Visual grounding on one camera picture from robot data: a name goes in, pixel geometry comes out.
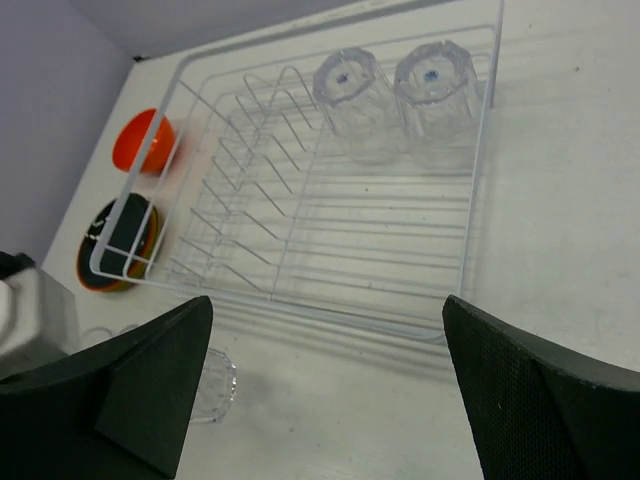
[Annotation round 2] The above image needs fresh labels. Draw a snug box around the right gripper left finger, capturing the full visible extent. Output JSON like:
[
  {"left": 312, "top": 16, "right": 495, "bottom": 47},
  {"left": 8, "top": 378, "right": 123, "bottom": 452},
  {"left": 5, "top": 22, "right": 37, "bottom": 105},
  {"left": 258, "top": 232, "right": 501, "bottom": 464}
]
[{"left": 1, "top": 296, "right": 214, "bottom": 479}]

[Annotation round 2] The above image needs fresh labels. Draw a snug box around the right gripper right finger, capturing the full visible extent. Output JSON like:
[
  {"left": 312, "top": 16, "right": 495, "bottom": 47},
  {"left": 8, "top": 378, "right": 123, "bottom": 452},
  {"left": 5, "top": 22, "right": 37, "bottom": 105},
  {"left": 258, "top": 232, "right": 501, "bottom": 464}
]
[{"left": 442, "top": 295, "right": 639, "bottom": 479}]

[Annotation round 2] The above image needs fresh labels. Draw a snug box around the clear glass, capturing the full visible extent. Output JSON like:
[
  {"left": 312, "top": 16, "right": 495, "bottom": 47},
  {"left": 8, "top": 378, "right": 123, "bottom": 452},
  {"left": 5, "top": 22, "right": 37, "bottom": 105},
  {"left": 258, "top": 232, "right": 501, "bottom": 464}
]
[
  {"left": 313, "top": 47, "right": 405, "bottom": 165},
  {"left": 80, "top": 324, "right": 138, "bottom": 348},
  {"left": 393, "top": 40, "right": 483, "bottom": 171},
  {"left": 190, "top": 348, "right": 237, "bottom": 423}
]

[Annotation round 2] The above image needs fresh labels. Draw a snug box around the black plate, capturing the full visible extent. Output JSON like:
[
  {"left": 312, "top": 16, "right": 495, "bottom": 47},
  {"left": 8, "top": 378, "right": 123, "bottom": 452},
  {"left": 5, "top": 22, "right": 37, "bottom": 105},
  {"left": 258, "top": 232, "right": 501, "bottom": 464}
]
[{"left": 94, "top": 193, "right": 149, "bottom": 276}]

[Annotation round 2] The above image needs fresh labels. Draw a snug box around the orange bowl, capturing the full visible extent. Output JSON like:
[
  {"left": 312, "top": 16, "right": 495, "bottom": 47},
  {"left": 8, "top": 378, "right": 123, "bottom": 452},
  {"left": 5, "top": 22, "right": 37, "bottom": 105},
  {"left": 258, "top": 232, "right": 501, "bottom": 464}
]
[{"left": 111, "top": 108, "right": 177, "bottom": 175}]

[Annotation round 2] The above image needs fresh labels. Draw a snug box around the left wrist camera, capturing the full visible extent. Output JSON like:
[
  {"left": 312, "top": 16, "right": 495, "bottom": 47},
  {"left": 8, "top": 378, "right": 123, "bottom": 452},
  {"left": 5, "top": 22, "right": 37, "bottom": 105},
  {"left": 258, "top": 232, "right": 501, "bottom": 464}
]
[{"left": 1, "top": 252, "right": 80, "bottom": 379}]

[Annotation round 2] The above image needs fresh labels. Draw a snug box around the white wire dish rack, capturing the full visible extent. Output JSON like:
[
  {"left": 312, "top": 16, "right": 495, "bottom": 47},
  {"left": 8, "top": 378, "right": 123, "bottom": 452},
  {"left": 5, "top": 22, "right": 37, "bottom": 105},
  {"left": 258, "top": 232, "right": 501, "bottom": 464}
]
[{"left": 89, "top": 1, "right": 504, "bottom": 343}]

